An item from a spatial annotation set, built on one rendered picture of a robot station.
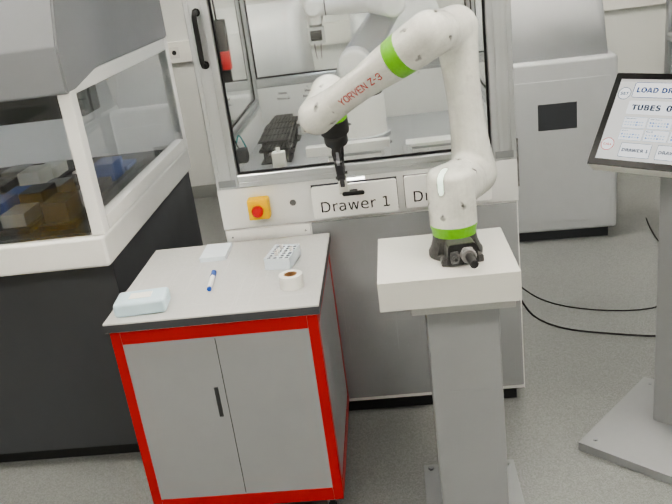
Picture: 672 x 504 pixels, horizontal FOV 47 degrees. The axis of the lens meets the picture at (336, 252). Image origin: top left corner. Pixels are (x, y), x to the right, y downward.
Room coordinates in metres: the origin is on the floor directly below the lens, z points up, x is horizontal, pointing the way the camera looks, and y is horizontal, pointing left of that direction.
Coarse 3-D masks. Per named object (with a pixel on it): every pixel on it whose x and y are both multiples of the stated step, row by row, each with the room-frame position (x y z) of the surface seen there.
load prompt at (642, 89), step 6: (636, 84) 2.32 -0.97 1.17; (642, 84) 2.30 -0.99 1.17; (648, 84) 2.29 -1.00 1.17; (654, 84) 2.28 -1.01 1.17; (660, 84) 2.26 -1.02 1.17; (666, 84) 2.25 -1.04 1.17; (636, 90) 2.30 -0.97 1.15; (642, 90) 2.29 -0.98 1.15; (648, 90) 2.28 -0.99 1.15; (654, 90) 2.26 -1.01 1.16; (660, 90) 2.25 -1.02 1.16; (666, 90) 2.24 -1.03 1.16; (636, 96) 2.29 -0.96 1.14; (642, 96) 2.28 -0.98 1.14; (648, 96) 2.26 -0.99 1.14; (654, 96) 2.25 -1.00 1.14; (660, 96) 2.24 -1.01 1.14; (666, 96) 2.22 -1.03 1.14
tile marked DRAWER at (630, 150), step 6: (624, 144) 2.21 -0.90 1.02; (630, 144) 2.20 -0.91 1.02; (636, 144) 2.19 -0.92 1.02; (642, 144) 2.17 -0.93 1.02; (648, 144) 2.16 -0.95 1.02; (624, 150) 2.20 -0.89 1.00; (630, 150) 2.19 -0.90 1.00; (636, 150) 2.17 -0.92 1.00; (642, 150) 2.16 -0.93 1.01; (648, 150) 2.15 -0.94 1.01; (618, 156) 2.20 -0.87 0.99; (624, 156) 2.19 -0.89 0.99; (630, 156) 2.17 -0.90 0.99; (636, 156) 2.16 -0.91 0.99; (642, 156) 2.15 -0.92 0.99; (648, 156) 2.14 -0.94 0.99
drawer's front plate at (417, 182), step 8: (408, 176) 2.48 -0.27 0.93; (416, 176) 2.47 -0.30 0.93; (424, 176) 2.47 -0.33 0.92; (408, 184) 2.48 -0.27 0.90; (416, 184) 2.47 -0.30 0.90; (424, 184) 2.47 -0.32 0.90; (408, 192) 2.48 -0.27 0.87; (416, 192) 2.47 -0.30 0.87; (424, 192) 2.47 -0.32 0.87; (488, 192) 2.45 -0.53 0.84; (408, 200) 2.48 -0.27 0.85; (424, 200) 2.47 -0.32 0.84; (480, 200) 2.46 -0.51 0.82
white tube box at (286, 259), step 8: (272, 248) 2.32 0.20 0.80; (288, 248) 2.31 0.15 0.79; (296, 248) 2.29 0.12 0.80; (272, 256) 2.25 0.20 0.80; (280, 256) 2.24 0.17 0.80; (288, 256) 2.23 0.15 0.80; (296, 256) 2.28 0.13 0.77; (264, 264) 2.23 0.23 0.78; (272, 264) 2.22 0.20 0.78; (280, 264) 2.22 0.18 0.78; (288, 264) 2.21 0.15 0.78
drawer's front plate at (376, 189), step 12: (372, 180) 2.49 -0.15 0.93; (384, 180) 2.47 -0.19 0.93; (312, 192) 2.49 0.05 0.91; (324, 192) 2.49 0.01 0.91; (336, 192) 2.48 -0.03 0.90; (372, 192) 2.47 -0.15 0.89; (384, 192) 2.47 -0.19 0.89; (396, 192) 2.47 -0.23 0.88; (312, 204) 2.49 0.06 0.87; (324, 204) 2.49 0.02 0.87; (336, 204) 2.49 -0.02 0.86; (348, 204) 2.48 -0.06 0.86; (360, 204) 2.48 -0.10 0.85; (384, 204) 2.47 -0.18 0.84; (396, 204) 2.47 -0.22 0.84; (324, 216) 2.49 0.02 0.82; (336, 216) 2.49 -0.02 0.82
